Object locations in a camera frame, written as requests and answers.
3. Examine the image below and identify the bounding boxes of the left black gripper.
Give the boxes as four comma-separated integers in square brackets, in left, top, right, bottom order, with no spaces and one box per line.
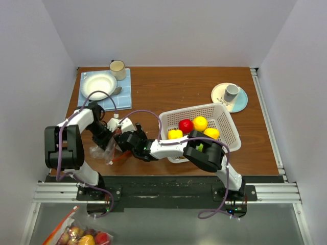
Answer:
[86,122,115,152]

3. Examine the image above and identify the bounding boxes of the clear zip top bag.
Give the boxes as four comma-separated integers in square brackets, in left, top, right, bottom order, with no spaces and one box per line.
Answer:
[89,131,131,165]

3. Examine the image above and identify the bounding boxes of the fake yellow pepper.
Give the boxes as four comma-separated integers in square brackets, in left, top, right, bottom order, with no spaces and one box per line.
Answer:
[168,130,183,139]

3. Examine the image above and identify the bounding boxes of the fake red apple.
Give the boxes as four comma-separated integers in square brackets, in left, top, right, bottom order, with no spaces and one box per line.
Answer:
[178,119,194,134]

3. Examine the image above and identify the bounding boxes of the fake yellow lemon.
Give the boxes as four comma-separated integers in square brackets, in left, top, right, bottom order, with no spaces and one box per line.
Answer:
[193,116,208,132]

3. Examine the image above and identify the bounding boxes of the fake yellow pear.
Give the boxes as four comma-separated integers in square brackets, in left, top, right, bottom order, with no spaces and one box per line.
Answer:
[203,128,220,139]

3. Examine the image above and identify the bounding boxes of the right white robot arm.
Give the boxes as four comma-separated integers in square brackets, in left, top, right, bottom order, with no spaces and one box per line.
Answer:
[114,125,246,201]

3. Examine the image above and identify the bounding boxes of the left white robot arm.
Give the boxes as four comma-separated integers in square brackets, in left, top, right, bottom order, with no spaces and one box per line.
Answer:
[44,102,113,200]

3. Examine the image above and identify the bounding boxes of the metal spoon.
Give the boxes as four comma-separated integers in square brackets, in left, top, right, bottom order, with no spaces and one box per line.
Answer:
[111,87,122,96]

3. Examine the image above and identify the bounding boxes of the white bowl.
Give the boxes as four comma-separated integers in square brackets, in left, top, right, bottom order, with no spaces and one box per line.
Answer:
[80,73,117,101]

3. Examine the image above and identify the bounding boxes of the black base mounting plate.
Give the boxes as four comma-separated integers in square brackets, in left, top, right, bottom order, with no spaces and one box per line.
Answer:
[76,176,258,216]

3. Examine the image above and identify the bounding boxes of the beige enamel mug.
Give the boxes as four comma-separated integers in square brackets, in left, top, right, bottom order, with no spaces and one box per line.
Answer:
[109,60,127,81]

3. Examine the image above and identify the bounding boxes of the white perforated plastic basket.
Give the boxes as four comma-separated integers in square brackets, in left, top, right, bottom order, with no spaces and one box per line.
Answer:
[159,103,241,152]

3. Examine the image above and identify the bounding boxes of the grey cup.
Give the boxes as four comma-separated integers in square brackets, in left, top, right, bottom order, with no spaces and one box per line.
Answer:
[224,84,240,102]

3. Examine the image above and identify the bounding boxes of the pink and blue plate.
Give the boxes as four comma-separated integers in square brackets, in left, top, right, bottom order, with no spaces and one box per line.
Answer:
[211,83,248,113]

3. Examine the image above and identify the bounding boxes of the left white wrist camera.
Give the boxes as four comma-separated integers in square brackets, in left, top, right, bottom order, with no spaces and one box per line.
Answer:
[107,118,120,132]

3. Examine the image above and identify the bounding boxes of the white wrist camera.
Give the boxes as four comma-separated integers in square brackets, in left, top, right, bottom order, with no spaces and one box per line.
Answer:
[107,118,120,132]
[120,117,136,133]

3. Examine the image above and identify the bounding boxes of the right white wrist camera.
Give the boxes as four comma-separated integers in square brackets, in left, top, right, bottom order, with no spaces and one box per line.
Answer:
[120,117,136,133]

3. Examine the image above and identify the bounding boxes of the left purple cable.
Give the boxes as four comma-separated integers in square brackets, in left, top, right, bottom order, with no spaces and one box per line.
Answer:
[55,90,120,182]

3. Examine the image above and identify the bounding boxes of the aluminium frame rail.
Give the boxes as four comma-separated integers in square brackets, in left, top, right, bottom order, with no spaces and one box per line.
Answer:
[33,67,314,245]

